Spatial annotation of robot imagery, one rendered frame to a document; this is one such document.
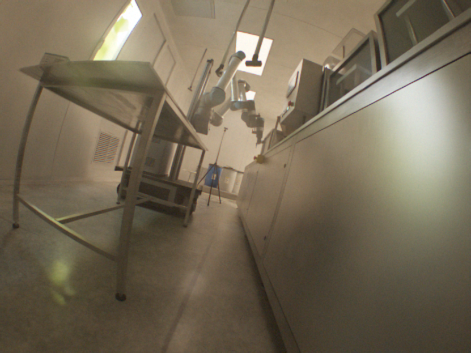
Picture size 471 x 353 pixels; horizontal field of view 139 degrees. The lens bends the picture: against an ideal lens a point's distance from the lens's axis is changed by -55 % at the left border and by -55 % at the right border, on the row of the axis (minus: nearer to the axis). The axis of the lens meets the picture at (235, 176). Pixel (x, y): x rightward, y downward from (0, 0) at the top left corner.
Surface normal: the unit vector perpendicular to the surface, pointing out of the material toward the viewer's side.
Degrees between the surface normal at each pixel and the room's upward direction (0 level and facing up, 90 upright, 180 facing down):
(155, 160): 90
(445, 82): 90
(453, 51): 90
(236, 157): 90
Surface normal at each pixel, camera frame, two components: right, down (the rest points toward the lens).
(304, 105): 0.04, -0.01
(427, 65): -0.97, -0.25
